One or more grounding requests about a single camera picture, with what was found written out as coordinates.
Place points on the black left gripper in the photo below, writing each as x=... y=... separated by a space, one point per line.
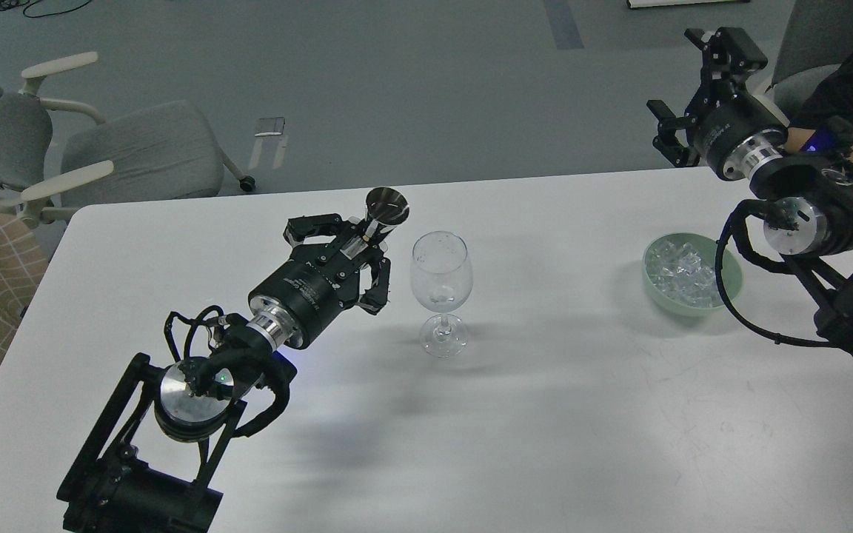
x=319 y=280

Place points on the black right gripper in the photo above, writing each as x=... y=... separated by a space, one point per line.
x=733 y=132

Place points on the steel double jigger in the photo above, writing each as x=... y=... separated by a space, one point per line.
x=386 y=209

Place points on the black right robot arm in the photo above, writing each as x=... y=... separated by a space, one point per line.
x=800 y=220

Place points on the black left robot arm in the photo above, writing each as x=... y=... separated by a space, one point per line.
x=229 y=380

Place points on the clear wine glass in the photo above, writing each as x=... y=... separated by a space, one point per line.
x=442 y=280

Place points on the pile of ice cubes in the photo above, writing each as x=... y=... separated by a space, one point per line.
x=678 y=272

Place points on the grey chair at right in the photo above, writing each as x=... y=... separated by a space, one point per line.
x=818 y=38

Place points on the silver floor plate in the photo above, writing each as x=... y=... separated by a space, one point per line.
x=270 y=126

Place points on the green bowl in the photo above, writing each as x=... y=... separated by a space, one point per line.
x=708 y=248

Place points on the grey office chair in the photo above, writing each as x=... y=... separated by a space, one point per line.
x=58 y=156

